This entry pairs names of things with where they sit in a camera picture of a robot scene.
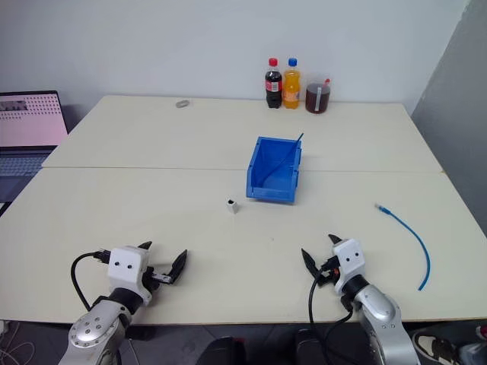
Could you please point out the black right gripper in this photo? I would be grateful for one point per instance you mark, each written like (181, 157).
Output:
(329, 270)

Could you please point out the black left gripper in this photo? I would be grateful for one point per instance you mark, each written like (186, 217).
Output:
(151, 280)

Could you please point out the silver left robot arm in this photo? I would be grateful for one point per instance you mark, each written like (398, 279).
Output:
(95, 327)

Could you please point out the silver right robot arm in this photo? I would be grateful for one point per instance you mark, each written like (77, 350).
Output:
(380, 313)

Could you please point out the small white connector block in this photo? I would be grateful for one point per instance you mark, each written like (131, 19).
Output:
(232, 207)

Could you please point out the blue plastic storage bin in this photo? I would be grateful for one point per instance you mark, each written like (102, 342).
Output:
(274, 196)

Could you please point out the black and white shoe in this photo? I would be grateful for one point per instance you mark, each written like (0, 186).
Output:
(431, 344)

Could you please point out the clear cup dark liquid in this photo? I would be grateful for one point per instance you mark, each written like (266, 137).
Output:
(311, 100)

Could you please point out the white stick red tip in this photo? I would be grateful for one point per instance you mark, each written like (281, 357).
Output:
(318, 96)

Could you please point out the orange soda bottle blue cap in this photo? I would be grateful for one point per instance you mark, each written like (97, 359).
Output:
(292, 85)

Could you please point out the cola bottle red cap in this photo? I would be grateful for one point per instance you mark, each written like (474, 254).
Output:
(273, 81)

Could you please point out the open laptop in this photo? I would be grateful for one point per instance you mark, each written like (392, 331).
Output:
(26, 121)

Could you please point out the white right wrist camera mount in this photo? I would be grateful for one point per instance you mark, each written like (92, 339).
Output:
(350, 262)

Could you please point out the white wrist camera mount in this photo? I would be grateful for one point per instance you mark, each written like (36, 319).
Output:
(125, 266)
(350, 262)

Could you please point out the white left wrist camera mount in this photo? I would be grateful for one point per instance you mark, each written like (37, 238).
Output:
(125, 266)

